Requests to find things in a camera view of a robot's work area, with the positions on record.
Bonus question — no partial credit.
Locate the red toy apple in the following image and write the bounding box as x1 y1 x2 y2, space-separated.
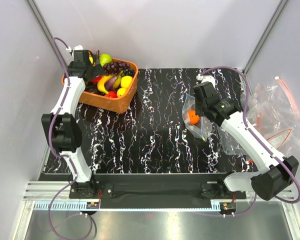
91 75 103 83

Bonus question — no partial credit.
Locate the orange toy orange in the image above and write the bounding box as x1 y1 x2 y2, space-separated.
187 110 201 125

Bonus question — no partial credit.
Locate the yellow toy banana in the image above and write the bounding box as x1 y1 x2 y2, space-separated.
97 75 113 94

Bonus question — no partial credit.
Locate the clear blue zip top bag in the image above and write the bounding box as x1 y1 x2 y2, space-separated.
182 94 213 141

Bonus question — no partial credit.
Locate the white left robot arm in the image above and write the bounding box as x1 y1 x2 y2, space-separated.
41 45 104 198

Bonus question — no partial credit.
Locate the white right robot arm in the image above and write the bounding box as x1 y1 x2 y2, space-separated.
193 81 299 201

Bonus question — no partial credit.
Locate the green toy pear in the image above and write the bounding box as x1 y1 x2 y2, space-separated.
99 53 113 66

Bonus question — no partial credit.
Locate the purple toy grape bunch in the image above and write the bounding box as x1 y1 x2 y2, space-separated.
103 60 130 75

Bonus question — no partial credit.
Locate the purple toy eggplant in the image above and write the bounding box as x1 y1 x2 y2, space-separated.
104 76 118 91

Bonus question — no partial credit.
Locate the small red toy fruit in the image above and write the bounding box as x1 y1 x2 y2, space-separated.
105 91 118 99

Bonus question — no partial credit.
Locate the dark toy blackberry cluster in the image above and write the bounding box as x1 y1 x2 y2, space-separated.
120 68 136 77

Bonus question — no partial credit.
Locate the small yellow toy lemon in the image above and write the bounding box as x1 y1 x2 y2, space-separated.
116 87 128 98

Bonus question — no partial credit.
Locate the orange plastic fruit basket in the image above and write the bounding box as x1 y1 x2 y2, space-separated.
61 57 139 115

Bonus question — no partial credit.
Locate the black marble pattern mat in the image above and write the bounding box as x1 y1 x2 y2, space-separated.
43 68 256 174

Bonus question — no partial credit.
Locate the pile of spare plastic bags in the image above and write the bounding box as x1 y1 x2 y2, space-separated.
218 76 300 157

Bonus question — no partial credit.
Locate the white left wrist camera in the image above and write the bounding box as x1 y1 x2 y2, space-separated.
66 45 84 55

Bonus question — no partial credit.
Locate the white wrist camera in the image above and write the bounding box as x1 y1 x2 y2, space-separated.
196 74 216 87
66 45 84 55

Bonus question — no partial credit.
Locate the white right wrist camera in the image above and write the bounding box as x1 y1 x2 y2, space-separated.
196 74 216 87

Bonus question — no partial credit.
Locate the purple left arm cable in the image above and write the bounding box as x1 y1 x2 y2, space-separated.
47 37 98 238

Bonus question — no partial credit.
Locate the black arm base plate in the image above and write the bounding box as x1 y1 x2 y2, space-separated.
69 173 246 200

